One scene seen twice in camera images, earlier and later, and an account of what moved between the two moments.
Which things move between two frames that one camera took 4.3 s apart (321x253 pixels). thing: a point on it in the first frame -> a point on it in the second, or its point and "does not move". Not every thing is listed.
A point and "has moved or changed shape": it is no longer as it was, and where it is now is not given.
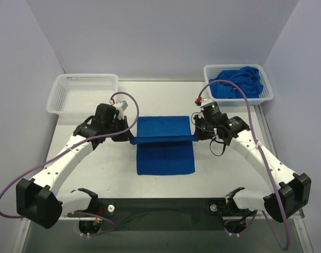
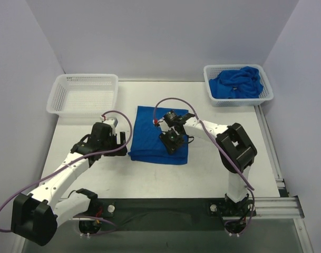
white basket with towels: x=251 y=78 does not move
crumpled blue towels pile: x=247 y=78 does not move
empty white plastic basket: x=77 y=95 does not move
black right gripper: x=200 y=129 -> x=172 y=144
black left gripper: x=120 y=129 -> x=118 y=143
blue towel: x=164 y=145 has moved or changed shape
